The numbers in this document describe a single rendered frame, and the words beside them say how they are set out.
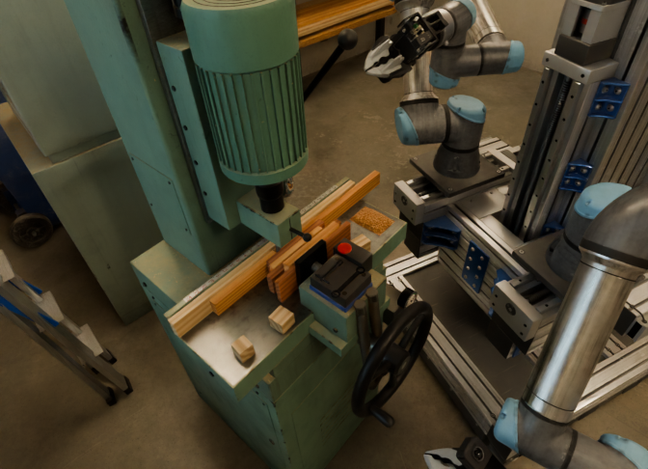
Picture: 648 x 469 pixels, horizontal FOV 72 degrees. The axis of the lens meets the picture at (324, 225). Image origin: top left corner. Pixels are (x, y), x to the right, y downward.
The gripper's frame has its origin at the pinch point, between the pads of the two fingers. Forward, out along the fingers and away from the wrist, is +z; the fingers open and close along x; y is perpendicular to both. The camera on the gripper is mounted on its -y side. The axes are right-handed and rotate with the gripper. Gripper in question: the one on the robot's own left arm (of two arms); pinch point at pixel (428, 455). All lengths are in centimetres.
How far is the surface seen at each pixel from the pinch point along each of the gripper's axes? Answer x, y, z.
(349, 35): 24, -75, 1
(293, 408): -5.7, -1.1, 38.1
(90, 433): -48, 13, 135
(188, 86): 4, -79, 23
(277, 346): -6.4, -26.8, 23.3
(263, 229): 8, -47, 31
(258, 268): 4, -38, 35
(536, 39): 351, -9, 120
